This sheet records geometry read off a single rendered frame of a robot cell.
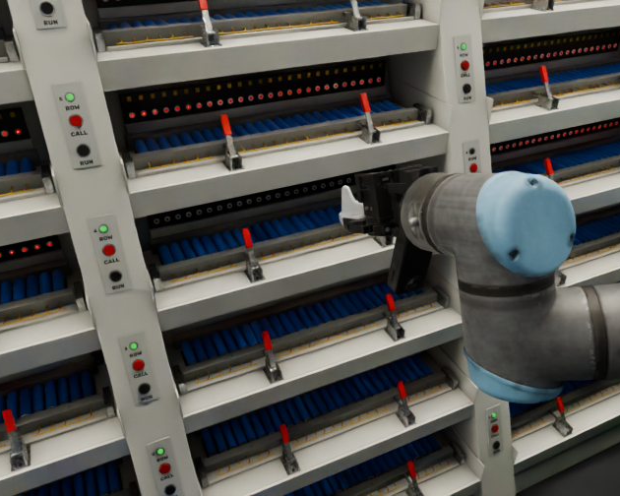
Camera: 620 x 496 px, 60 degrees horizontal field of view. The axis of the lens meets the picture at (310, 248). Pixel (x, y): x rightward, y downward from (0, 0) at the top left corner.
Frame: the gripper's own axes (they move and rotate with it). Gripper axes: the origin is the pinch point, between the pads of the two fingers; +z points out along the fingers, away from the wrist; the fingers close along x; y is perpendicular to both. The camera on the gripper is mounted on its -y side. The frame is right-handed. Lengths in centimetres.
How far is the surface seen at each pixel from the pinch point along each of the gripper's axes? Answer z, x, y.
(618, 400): 22, -79, -67
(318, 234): 22.6, -2.3, -5.6
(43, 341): 16, 48, -11
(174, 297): 18.5, 26.9, -9.9
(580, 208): 18, -64, -12
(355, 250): 18.5, -7.8, -9.4
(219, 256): 22.4, 17.3, -5.4
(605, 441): 24, -75, -78
